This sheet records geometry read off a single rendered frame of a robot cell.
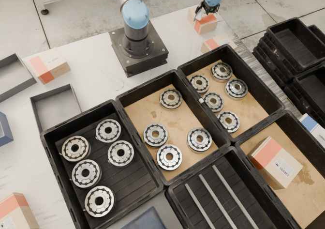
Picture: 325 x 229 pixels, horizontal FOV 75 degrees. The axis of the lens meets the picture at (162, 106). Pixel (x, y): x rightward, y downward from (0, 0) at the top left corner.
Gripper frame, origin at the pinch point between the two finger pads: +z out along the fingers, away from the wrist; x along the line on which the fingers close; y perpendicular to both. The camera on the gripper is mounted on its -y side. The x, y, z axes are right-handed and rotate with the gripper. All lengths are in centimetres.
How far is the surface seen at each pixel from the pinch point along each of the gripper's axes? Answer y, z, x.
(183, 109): 53, -8, -44
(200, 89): 49, -11, -33
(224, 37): 20.8, -2.4, 1.7
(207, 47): 23.1, -1.9, -11.3
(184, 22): -5.3, 5.3, -9.1
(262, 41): 17, 27, 52
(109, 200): 74, -11, -87
